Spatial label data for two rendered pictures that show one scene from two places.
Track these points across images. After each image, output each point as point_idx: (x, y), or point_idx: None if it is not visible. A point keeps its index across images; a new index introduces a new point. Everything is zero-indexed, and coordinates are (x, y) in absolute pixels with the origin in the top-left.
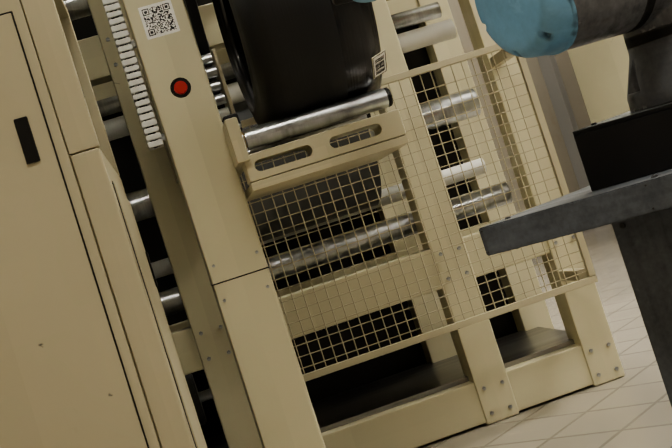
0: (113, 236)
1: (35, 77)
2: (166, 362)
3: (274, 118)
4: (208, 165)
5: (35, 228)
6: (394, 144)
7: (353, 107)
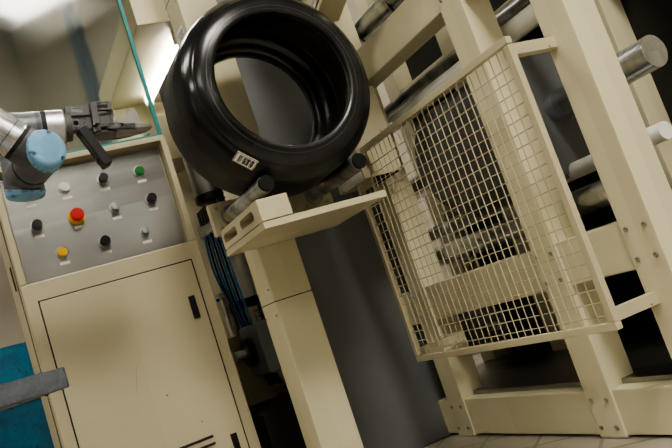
0: (32, 335)
1: (7, 247)
2: (53, 407)
3: None
4: None
5: (25, 324)
6: (260, 229)
7: (249, 195)
